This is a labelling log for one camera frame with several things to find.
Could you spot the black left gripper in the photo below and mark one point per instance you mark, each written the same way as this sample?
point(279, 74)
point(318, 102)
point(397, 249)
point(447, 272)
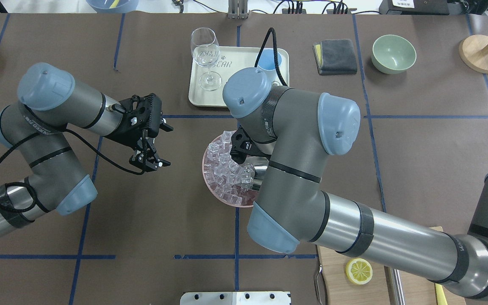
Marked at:
point(124, 136)

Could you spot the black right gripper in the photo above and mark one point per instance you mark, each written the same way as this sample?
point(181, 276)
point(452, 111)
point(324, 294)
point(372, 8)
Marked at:
point(241, 147)

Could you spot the metal ice scoop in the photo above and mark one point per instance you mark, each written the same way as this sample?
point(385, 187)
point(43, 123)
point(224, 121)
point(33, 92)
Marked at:
point(259, 167)

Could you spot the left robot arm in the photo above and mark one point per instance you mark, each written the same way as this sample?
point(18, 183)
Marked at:
point(49, 100)

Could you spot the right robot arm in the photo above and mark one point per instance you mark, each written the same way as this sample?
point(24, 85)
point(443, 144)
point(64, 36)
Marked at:
point(412, 196)

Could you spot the pink bowl of ice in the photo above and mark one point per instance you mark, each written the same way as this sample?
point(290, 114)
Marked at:
point(226, 179)

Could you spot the light blue cup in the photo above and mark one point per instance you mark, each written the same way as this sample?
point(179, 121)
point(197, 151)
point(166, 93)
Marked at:
point(267, 65)

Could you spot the cream serving tray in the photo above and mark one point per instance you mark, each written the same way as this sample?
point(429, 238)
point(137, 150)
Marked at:
point(231, 60)

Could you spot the clear wine glass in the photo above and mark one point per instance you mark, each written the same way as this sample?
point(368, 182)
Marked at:
point(205, 52)

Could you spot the dark grey folded cloth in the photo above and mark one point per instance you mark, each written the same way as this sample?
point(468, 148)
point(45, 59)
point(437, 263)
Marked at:
point(335, 57)

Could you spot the black power strip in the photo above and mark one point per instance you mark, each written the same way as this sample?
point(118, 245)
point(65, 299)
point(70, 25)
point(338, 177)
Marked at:
point(313, 7)

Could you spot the blue bowl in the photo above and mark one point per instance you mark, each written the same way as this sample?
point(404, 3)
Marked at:
point(113, 6)

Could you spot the wooden cutting board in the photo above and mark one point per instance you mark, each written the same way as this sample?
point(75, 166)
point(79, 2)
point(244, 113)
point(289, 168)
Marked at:
point(341, 280)

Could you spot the lemon half slice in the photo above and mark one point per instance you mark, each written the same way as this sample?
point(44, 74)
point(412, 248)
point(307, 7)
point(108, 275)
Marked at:
point(358, 271)

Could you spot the green ceramic bowl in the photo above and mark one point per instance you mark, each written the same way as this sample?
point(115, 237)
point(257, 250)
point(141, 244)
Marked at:
point(392, 54)

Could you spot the steel cylinder rod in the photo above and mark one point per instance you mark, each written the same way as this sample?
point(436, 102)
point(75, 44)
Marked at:
point(395, 289)

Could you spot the yellow plastic knife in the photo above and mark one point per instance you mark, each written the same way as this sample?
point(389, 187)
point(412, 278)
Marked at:
point(440, 295)

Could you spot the wooden stand with base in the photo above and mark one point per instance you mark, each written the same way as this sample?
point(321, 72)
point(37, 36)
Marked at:
point(474, 52)

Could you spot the aluminium frame post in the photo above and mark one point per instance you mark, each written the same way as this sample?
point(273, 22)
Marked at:
point(238, 9)

